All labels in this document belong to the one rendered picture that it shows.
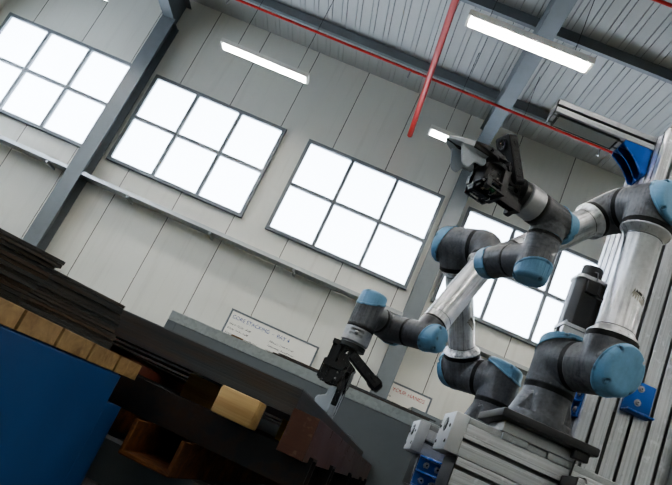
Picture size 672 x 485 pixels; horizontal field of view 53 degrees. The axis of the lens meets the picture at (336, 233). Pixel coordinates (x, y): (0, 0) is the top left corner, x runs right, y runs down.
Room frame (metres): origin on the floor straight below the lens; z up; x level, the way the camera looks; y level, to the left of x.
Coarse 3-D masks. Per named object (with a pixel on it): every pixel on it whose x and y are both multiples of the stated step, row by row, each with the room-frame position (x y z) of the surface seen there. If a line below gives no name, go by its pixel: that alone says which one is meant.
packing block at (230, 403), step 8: (224, 392) 0.97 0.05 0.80; (232, 392) 0.97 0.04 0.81; (240, 392) 0.97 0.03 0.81; (216, 400) 0.97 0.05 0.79; (224, 400) 0.97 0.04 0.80; (232, 400) 0.97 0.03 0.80; (240, 400) 0.97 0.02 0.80; (248, 400) 0.96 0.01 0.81; (256, 400) 0.96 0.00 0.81; (216, 408) 0.97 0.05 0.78; (224, 408) 0.97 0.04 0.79; (232, 408) 0.97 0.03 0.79; (240, 408) 0.96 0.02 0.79; (248, 408) 0.96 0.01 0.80; (256, 408) 0.96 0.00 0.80; (264, 408) 1.00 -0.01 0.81; (224, 416) 0.97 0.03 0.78; (232, 416) 0.97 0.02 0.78; (240, 416) 0.96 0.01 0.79; (248, 416) 0.96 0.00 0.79; (256, 416) 0.97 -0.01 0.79; (240, 424) 0.96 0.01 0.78; (248, 424) 0.96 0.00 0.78; (256, 424) 0.99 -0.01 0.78
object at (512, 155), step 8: (504, 136) 1.28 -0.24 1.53; (512, 136) 1.27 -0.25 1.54; (496, 144) 1.31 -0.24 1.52; (504, 144) 1.28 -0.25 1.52; (512, 144) 1.27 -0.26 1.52; (504, 152) 1.29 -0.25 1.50; (512, 152) 1.27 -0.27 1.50; (512, 160) 1.27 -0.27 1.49; (520, 160) 1.28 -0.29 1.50; (512, 168) 1.27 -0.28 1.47; (520, 168) 1.27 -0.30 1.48; (512, 176) 1.28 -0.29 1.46; (520, 176) 1.28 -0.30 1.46; (520, 184) 1.29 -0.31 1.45
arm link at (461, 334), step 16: (448, 240) 1.92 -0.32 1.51; (464, 240) 1.88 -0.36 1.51; (432, 256) 1.99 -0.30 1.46; (448, 256) 1.94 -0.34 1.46; (464, 256) 1.89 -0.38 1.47; (448, 272) 1.96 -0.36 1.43; (464, 320) 2.03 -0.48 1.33; (448, 336) 2.09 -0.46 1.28; (464, 336) 2.05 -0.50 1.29; (448, 352) 2.10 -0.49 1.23; (464, 352) 2.07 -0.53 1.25; (448, 368) 2.12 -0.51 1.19; (464, 368) 2.08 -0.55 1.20; (448, 384) 2.16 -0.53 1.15; (464, 384) 2.10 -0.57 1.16
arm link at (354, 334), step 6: (348, 324) 1.75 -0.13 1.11; (348, 330) 1.74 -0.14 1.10; (354, 330) 1.74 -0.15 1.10; (360, 330) 1.73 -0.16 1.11; (342, 336) 1.76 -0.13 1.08; (348, 336) 1.74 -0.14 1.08; (354, 336) 1.73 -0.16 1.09; (360, 336) 1.73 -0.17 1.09; (366, 336) 1.74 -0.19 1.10; (354, 342) 1.74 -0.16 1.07; (360, 342) 1.73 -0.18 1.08; (366, 342) 1.74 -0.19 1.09; (366, 348) 1.76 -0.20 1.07
